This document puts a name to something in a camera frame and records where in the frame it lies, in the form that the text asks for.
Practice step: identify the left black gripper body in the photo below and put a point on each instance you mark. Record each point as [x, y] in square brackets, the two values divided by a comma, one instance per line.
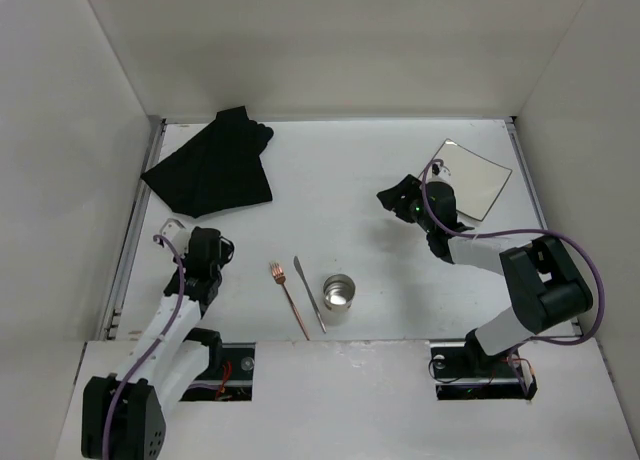
[220, 247]

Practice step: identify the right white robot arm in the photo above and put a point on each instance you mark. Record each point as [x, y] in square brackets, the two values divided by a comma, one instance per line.
[544, 285]

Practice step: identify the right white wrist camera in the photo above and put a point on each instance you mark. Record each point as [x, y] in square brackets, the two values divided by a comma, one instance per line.
[440, 172]

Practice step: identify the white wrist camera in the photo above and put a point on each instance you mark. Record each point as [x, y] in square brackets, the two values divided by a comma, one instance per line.
[440, 172]
[177, 235]

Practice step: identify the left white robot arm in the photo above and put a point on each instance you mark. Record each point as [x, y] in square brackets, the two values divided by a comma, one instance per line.
[124, 413]

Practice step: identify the copper fork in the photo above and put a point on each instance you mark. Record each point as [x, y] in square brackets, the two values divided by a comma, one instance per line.
[279, 277]

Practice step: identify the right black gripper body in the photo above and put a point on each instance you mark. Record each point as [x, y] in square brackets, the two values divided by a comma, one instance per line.
[401, 200]

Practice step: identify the silver table knife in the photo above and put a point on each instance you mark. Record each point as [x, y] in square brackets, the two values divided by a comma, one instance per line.
[299, 269]

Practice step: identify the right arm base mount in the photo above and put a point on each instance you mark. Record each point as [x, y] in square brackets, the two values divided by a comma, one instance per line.
[457, 377]

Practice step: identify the square white plate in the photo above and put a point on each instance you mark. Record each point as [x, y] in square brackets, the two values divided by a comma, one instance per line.
[479, 175]

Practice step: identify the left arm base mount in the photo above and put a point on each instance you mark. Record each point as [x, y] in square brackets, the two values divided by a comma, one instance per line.
[230, 379]

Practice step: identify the black cloth placemat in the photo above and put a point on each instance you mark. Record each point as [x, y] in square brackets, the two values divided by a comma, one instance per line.
[218, 169]

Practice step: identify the silver metal cup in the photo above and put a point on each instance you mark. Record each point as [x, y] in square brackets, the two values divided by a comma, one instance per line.
[339, 291]

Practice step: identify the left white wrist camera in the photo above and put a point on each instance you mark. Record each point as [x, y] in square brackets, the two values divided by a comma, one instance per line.
[177, 235]

